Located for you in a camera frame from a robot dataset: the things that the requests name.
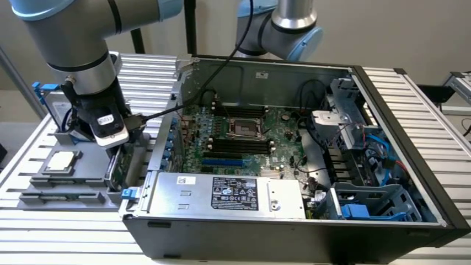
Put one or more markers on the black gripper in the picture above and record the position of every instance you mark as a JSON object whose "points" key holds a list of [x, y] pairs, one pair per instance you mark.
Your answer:
{"points": [[86, 116]]}

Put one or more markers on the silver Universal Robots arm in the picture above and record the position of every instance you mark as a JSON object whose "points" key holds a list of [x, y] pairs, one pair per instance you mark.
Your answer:
{"points": [[78, 41]]}

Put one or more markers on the blue expansion slot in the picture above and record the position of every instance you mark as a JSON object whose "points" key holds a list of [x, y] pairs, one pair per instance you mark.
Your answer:
{"points": [[222, 163]]}

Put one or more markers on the black RAM slot bank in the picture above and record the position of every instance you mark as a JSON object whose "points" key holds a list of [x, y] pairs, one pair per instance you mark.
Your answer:
{"points": [[243, 146], [239, 111]]}

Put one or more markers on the silver CPU chip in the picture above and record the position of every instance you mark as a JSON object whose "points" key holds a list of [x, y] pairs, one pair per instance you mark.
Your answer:
{"points": [[61, 161]]}

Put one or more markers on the grey parts rack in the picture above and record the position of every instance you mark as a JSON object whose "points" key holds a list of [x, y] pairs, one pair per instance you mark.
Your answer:
{"points": [[93, 171]]}

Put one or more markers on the graphics card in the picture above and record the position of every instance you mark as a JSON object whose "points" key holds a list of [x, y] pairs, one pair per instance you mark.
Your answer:
{"points": [[115, 168]]}

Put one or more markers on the blue case latch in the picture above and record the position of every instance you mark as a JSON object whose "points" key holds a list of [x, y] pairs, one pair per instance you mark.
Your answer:
{"points": [[129, 193]]}

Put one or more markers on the black thin pole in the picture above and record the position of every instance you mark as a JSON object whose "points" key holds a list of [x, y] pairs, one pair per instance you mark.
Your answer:
{"points": [[137, 40]]}

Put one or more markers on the silver power supply unit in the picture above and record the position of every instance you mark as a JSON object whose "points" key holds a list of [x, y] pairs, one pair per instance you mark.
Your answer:
{"points": [[206, 193]]}

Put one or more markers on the black thick pole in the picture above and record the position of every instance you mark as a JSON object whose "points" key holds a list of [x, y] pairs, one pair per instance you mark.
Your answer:
{"points": [[190, 25]]}

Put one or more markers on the CPU socket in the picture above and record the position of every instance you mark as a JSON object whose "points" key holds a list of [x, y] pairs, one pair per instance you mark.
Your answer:
{"points": [[245, 127]]}

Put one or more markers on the silver chipset heatsink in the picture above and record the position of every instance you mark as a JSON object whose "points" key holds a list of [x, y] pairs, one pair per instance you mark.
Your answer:
{"points": [[270, 174]]}

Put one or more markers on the coin cell battery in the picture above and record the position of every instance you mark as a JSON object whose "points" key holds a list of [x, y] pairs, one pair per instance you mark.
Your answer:
{"points": [[286, 116]]}

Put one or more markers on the green motherboard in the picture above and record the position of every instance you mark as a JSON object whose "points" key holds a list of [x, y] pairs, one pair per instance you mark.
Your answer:
{"points": [[283, 149]]}

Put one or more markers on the black open PC case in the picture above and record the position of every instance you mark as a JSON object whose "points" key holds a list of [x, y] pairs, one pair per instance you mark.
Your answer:
{"points": [[258, 237]]}

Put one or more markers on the metal drive cage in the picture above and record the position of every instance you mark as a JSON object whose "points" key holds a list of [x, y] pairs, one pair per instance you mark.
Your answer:
{"points": [[342, 118]]}

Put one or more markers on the blue disk bay latch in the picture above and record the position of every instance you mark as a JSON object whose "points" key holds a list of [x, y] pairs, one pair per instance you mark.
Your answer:
{"points": [[355, 212]]}

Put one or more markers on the grey disk bay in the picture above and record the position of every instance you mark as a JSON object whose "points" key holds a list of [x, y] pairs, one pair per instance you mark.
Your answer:
{"points": [[390, 198]]}

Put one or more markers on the slatted metal side table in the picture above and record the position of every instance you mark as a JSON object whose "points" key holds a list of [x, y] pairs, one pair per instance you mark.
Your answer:
{"points": [[458, 88]]}

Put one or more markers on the hard disk with blue bracket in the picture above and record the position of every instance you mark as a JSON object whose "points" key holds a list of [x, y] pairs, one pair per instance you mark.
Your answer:
{"points": [[55, 110]]}

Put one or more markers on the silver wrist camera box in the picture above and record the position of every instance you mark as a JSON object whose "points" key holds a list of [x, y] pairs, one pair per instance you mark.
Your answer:
{"points": [[113, 135]]}

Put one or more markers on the grey metal frame post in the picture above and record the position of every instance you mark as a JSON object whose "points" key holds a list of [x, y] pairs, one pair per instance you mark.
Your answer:
{"points": [[18, 82]]}

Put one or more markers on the black table bracket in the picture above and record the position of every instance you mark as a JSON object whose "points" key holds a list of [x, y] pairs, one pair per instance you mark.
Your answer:
{"points": [[436, 94]]}

